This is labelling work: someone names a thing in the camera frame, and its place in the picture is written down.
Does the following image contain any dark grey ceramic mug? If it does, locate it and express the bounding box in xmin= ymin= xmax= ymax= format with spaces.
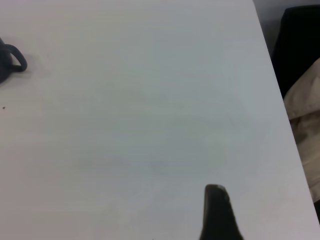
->
xmin=0 ymin=36 xmax=28 ymax=85

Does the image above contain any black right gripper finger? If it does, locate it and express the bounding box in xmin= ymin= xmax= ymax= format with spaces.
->
xmin=198 ymin=184 xmax=245 ymax=240

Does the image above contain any beige fabric garment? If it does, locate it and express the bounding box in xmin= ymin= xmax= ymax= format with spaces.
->
xmin=282 ymin=57 xmax=320 ymax=216

